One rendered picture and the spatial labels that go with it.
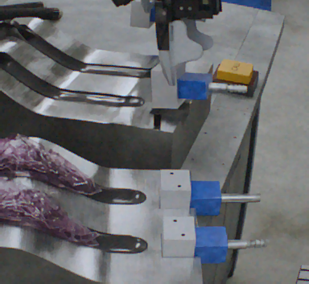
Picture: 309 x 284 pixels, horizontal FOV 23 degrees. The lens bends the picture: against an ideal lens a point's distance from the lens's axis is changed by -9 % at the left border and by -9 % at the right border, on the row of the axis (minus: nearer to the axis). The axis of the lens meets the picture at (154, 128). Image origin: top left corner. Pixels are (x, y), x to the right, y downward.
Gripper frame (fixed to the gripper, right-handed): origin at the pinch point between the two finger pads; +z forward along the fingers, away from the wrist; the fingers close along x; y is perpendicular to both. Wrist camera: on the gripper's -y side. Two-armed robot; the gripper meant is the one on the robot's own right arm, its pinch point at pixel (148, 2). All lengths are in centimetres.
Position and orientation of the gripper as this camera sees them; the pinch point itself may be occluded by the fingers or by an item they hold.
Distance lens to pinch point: 142.4
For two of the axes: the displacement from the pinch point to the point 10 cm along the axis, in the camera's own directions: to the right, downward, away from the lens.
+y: 9.6, 1.6, -2.3
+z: -0.4, 8.9, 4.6
